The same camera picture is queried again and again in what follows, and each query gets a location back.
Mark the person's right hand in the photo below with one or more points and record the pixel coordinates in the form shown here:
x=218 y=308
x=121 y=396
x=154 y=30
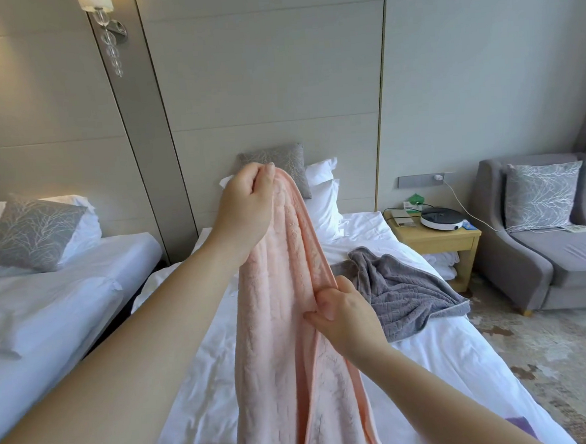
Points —
x=354 y=324

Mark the person's left hand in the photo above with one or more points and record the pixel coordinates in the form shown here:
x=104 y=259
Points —
x=242 y=207

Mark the person's right thumb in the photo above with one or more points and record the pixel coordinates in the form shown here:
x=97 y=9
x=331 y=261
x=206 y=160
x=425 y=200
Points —
x=318 y=318

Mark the person's left fingers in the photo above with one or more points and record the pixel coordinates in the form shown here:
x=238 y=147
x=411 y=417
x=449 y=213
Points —
x=261 y=170

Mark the pink textured towel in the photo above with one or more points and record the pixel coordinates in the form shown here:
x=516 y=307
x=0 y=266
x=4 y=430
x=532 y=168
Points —
x=280 y=339

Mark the person's left forearm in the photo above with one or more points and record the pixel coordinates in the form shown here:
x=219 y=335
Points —
x=114 y=379

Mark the person's right forearm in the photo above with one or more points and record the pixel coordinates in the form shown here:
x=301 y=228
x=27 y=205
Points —
x=433 y=404

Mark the grey branch-patterned cushion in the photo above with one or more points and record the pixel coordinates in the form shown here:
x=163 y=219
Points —
x=541 y=194
x=289 y=164
x=31 y=233

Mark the white pillow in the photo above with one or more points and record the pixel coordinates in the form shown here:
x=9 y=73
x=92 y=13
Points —
x=227 y=181
x=89 y=232
x=322 y=170
x=324 y=212

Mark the grey textured towel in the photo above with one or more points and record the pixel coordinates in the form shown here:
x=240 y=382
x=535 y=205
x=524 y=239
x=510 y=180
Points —
x=406 y=291

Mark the small booklet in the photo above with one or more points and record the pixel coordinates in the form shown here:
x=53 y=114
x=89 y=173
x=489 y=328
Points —
x=402 y=217

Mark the folded white towels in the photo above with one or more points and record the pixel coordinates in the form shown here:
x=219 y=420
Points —
x=444 y=264

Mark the bed with white sheet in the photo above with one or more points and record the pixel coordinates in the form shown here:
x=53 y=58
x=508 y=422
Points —
x=107 y=260
x=455 y=363

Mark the light wooden nightstand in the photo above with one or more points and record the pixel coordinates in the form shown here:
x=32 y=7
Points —
x=443 y=242

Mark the green card holder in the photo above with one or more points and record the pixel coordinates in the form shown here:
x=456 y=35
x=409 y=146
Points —
x=415 y=200

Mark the round white black appliance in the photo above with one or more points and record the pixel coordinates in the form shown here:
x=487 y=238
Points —
x=442 y=217

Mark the small blue packet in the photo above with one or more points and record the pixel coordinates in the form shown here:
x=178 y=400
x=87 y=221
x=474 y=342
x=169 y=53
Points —
x=469 y=226

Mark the grey upholstered armchair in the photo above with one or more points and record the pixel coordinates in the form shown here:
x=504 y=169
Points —
x=548 y=268

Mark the folded white duvet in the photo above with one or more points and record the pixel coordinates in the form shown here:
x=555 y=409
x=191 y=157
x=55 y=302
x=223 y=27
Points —
x=41 y=309

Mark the paper leaflet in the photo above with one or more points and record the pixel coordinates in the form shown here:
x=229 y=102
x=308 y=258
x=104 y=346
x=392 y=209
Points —
x=579 y=229

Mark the grey wall socket panel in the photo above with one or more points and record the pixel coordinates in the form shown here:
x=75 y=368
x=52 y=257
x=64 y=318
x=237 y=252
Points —
x=417 y=180

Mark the crystal wall lamp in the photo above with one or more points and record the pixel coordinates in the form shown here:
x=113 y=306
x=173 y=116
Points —
x=108 y=27

